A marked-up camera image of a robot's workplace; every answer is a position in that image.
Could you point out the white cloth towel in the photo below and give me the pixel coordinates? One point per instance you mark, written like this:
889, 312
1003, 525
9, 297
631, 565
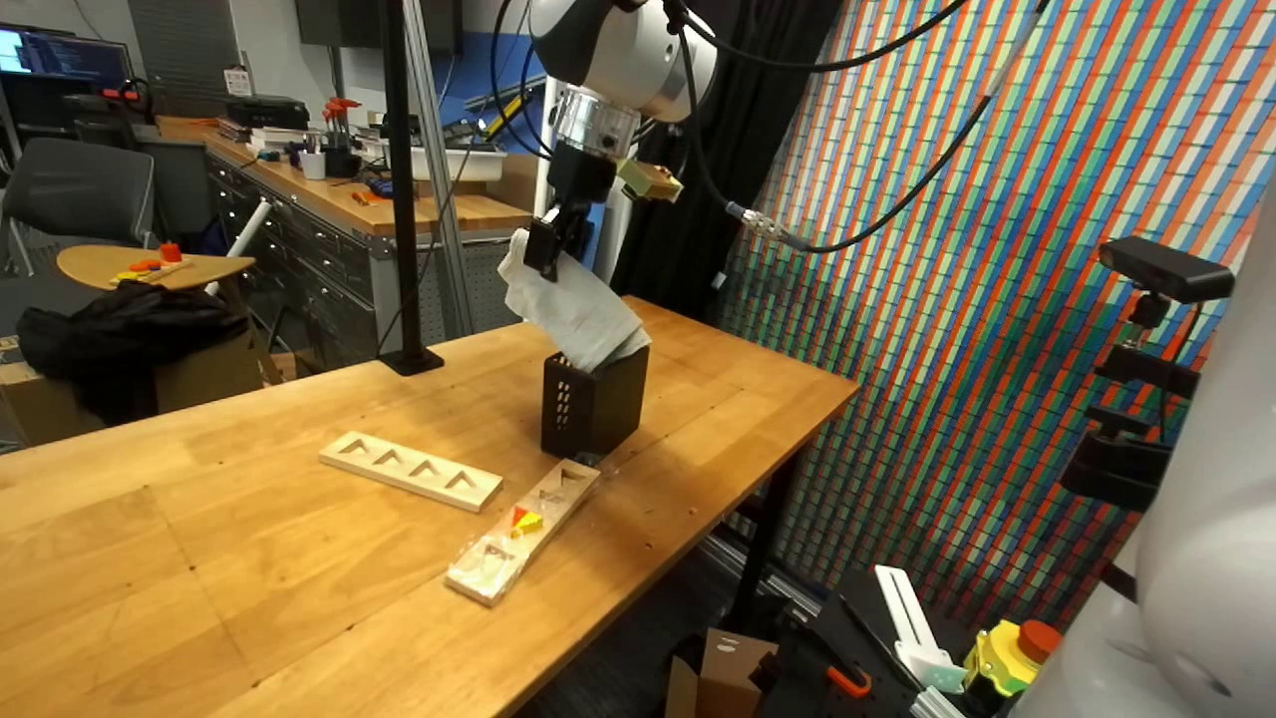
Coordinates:
581, 312

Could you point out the white plastic bin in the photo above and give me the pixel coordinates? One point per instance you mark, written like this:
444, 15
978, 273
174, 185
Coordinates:
464, 160

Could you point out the red black tool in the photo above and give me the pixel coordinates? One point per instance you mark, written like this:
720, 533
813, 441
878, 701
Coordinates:
339, 144

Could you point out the wooden top workbench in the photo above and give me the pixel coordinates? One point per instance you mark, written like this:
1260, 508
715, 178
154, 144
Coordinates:
333, 263

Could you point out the black metal table leg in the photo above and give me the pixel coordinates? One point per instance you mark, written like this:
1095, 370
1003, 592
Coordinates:
768, 533

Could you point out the wooden board triangle cutouts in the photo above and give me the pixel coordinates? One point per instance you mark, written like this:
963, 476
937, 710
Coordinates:
413, 468

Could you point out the black stereo camera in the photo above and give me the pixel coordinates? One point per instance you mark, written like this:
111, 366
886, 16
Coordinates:
1170, 270

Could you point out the black bag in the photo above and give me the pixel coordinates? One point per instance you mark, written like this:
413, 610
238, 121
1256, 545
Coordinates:
122, 343

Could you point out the lit computer monitor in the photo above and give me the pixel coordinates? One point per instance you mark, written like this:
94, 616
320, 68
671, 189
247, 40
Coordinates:
66, 57

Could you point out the orange objects on stool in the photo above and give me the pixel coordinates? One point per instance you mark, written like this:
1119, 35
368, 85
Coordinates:
163, 254

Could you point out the white metal rail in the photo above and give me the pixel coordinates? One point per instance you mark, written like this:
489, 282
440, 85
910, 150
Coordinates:
908, 618

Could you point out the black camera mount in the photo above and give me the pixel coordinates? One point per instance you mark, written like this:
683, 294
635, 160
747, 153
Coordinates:
1131, 424

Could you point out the black stand pole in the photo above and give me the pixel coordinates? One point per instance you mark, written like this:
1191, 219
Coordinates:
401, 173

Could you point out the yellow puzzle piece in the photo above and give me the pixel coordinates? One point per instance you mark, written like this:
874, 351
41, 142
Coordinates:
532, 525

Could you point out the red puzzle piece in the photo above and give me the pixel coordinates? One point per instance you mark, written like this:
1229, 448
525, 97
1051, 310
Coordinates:
518, 512

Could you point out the round wooden stool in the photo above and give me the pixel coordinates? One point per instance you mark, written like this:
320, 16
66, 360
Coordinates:
104, 263

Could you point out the brown cardboard box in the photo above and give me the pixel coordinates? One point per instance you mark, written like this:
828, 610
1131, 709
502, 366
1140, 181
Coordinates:
222, 378

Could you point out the wooden board coloured pieces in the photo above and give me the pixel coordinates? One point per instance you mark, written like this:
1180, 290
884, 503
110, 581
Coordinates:
510, 553

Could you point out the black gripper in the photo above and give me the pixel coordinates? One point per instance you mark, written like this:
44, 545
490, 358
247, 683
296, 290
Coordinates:
585, 185

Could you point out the open cardboard box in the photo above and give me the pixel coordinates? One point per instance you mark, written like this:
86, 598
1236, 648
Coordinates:
732, 665

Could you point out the yellow red emergency stop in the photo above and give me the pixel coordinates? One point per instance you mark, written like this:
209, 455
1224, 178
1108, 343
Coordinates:
1007, 665

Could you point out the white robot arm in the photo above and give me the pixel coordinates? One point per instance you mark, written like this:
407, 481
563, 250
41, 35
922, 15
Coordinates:
639, 52

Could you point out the black case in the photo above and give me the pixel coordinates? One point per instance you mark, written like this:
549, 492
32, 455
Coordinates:
264, 112

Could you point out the yellow-green wrist camera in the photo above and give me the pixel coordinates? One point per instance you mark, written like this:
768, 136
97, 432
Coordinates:
652, 181

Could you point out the black perforated box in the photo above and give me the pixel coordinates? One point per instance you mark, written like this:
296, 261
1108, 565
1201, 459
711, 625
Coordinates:
590, 403

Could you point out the grey aluminium pole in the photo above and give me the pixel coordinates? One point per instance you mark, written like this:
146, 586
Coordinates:
444, 199

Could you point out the dark office chair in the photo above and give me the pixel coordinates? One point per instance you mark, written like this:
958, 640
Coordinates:
80, 191

